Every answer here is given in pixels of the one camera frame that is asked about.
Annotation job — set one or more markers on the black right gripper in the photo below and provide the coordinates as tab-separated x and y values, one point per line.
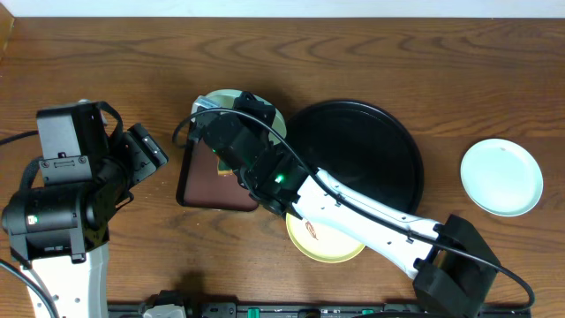
238	116

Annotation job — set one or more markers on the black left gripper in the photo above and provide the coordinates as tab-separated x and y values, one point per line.
144	144

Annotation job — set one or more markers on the orange green scrub sponge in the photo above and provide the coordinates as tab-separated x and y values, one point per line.
223	169

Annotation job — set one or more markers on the mint green plate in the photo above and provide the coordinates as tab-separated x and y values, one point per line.
225	98
501	177

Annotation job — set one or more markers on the yellow plate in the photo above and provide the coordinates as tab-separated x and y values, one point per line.
320	242

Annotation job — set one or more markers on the mint green plate top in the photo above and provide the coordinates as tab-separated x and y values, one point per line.
501	177

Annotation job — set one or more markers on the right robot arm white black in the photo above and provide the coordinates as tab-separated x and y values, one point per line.
450	265

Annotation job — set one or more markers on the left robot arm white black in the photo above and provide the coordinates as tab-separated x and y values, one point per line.
60	231

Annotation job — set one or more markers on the black rectangular tray brown liquid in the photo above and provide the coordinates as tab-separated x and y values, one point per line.
202	185

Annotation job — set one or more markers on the round black serving tray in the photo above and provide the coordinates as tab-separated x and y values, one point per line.
362	146

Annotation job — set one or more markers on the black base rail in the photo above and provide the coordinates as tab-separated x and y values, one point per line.
176	304

